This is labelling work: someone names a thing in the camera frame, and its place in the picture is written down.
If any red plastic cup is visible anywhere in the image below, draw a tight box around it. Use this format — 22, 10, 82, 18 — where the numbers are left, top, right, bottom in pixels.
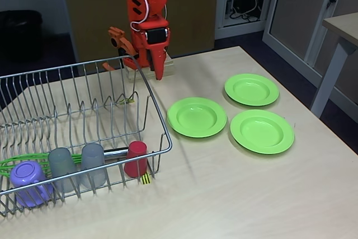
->
123, 140, 148, 178

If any white wrist servo cable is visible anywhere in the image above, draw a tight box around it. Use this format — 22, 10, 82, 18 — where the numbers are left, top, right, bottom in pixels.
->
130, 0, 149, 31

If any orange table clamp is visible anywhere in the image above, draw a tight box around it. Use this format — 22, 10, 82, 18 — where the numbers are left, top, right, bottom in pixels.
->
102, 26, 140, 72

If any grey translucent plastic cup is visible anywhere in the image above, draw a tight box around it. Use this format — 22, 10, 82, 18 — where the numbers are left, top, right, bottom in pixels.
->
79, 143, 107, 189
48, 147, 79, 194

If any wooden base block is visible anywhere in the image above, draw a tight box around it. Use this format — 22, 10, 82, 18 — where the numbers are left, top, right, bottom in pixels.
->
125, 55, 176, 82

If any green plastic plate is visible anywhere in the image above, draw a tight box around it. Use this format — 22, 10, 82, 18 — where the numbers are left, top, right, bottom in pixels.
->
224, 73, 280, 107
229, 109, 295, 155
167, 97, 228, 138

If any white cabinet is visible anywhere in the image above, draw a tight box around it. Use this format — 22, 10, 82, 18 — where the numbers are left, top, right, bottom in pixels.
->
214, 0, 358, 102

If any green whisk with metal handle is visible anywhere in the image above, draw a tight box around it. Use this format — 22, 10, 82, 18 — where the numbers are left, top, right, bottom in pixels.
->
0, 147, 129, 179

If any metal wire dish rack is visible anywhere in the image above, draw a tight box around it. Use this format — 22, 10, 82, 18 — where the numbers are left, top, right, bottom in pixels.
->
0, 54, 173, 218

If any beige side table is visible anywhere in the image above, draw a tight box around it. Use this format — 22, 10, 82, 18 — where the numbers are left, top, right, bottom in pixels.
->
310, 12, 358, 118

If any purple plastic mug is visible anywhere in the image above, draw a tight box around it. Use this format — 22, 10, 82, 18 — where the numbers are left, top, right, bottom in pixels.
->
10, 161, 54, 208

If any black trash bin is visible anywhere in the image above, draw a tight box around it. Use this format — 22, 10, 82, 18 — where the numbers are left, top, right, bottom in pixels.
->
0, 10, 43, 62

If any brown pin board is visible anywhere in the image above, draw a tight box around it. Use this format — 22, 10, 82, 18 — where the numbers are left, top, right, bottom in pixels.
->
59, 0, 219, 63

